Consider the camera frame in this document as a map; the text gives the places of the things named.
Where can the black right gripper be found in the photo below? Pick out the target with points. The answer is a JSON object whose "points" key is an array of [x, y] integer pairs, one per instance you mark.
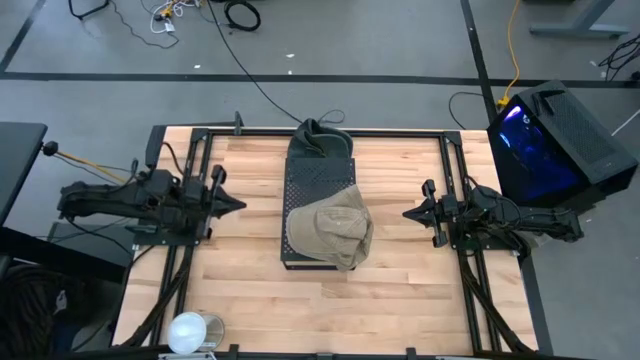
{"points": [[436, 220]]}

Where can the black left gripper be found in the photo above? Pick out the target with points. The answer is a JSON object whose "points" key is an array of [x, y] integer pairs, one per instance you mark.
{"points": [[212, 210]]}

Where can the tan baseball cap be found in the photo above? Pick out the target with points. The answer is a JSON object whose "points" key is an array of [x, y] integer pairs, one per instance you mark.
{"points": [[335, 230]]}

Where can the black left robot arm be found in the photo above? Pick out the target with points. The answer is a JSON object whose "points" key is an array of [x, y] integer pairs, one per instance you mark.
{"points": [[100, 200]]}

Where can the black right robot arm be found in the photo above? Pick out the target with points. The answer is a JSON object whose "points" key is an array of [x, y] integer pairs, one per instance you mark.
{"points": [[545, 222]]}

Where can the black perforated metal stand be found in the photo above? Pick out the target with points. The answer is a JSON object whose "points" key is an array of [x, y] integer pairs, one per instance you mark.
{"points": [[315, 175]]}

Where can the white round lamp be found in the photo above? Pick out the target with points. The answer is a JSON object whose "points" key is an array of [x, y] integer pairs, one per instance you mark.
{"points": [[186, 332]]}

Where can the black computer tower blue light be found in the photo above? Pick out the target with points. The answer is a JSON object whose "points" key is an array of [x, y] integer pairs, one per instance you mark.
{"points": [[575, 130]]}

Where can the black knob yellow rod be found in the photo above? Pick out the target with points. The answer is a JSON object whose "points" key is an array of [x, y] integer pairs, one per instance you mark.
{"points": [[49, 148]]}

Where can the black desk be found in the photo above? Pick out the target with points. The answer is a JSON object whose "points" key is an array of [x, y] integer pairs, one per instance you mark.
{"points": [[17, 165]]}

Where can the person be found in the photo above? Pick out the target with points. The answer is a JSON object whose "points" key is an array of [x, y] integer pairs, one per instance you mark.
{"points": [[30, 310]]}

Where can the grey desk foot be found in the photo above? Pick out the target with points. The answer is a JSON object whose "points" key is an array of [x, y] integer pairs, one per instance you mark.
{"points": [[575, 30]]}

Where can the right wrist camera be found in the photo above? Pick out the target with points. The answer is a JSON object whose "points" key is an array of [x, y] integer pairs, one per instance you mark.
{"points": [[449, 204]]}

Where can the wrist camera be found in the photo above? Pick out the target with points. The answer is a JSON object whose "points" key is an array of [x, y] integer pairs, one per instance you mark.
{"points": [[449, 204], [196, 190]]}

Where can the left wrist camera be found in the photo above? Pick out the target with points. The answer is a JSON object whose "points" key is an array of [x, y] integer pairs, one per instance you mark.
{"points": [[196, 190]]}

